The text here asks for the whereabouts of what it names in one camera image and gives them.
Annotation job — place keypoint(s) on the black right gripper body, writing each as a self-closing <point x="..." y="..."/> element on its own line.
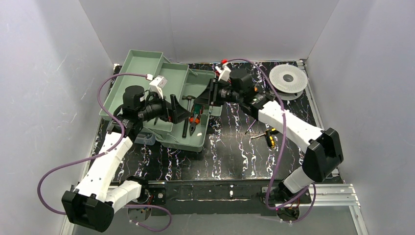
<point x="211" y="92"/>

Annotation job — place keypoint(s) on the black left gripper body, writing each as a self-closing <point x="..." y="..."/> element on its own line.
<point x="172" y="108"/>

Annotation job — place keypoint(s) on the black orange pliers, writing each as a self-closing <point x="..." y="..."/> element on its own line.
<point x="197" y="111"/>

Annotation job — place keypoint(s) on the grey green tool box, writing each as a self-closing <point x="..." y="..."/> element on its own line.
<point x="181" y="80"/>

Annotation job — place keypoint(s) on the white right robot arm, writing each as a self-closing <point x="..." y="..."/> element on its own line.
<point x="322" y="148"/>

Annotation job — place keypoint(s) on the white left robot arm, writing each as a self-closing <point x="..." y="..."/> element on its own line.
<point x="91" y="204"/>

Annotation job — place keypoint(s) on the white filament spool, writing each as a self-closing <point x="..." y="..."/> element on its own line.
<point x="289" y="81"/>

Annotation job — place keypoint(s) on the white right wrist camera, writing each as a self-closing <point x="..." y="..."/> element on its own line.
<point x="224" y="73"/>

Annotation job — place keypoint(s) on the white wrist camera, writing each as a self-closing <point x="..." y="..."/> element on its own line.
<point x="224" y="73"/>
<point x="157" y="84"/>

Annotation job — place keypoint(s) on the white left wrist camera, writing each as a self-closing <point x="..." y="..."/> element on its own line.
<point x="157" y="84"/>

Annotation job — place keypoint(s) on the thin orange handled screwdriver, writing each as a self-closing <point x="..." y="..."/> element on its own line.
<point x="250" y="126"/>

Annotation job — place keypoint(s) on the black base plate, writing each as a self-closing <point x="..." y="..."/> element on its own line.
<point x="210" y="196"/>

